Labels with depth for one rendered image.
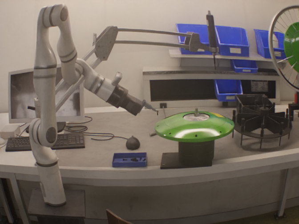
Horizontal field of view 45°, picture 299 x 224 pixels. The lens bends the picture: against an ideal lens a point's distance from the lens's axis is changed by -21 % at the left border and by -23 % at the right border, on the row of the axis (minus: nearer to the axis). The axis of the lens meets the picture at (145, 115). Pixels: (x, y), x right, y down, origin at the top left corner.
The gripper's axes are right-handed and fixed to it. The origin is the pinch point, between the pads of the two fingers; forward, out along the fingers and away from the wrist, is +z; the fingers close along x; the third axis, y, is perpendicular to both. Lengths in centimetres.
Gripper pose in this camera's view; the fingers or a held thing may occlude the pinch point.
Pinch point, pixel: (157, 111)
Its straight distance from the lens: 161.9
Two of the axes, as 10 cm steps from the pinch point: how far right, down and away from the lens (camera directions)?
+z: 8.5, 5.0, 2.0
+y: -5.3, 8.2, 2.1
